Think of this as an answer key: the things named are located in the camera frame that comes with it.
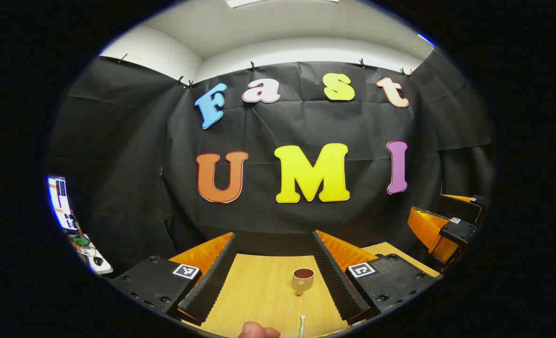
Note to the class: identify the beige cup with brown inside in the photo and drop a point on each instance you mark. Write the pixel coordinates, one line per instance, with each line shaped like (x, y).
(301, 283)

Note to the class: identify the black backdrop cloth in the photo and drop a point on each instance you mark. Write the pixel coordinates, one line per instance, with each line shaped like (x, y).
(165, 141)

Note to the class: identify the light green toothbrush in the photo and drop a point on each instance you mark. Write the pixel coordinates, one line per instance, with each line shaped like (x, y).
(301, 328)

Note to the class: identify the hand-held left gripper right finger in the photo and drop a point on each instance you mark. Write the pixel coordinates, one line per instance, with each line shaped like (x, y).
(336, 277)

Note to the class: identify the computer monitor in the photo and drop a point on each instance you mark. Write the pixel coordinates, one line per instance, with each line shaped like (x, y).
(59, 202)

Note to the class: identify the white side table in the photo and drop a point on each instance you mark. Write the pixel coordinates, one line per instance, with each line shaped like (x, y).
(100, 268)

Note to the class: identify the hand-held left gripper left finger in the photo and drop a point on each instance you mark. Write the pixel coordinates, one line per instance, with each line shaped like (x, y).
(212, 277)

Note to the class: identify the light wooden desktop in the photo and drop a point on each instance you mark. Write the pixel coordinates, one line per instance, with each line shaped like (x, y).
(259, 291)

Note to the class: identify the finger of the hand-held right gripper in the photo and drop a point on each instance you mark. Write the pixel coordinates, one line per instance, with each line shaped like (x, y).
(457, 231)
(466, 209)

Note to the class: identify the black computer mouse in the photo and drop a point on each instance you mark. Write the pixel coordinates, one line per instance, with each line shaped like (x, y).
(98, 261)

